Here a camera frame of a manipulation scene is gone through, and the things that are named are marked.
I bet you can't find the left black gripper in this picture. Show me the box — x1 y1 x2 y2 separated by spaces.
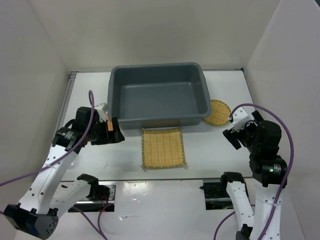
86 116 125 145

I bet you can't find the round yellow bamboo tray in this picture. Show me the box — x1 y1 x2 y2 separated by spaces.
203 99 231 127

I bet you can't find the square bamboo mat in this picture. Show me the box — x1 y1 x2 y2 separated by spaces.
141 127 187 170

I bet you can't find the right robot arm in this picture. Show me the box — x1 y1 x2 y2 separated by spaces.
219 107 288 240

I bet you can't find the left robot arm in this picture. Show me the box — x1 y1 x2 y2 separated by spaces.
3 103 125 240

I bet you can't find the grey plastic bin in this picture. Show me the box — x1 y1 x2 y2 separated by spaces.
107 62 212 130

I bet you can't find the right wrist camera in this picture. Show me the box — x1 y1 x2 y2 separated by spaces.
228 107 252 132

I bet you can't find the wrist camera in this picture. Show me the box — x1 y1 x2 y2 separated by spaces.
94 103 108 123
228 107 252 132

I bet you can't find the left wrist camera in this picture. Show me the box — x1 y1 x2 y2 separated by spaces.
94 103 108 123

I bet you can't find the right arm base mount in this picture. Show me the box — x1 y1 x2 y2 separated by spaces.
199 176 234 210

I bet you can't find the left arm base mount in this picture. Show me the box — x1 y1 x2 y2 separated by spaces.
68 181 117 213

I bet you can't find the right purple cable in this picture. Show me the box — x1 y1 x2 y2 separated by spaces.
213 103 295 240

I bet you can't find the purple cable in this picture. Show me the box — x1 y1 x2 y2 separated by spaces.
213 103 295 240
0 89 111 240

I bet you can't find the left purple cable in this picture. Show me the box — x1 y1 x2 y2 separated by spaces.
0 89 111 240

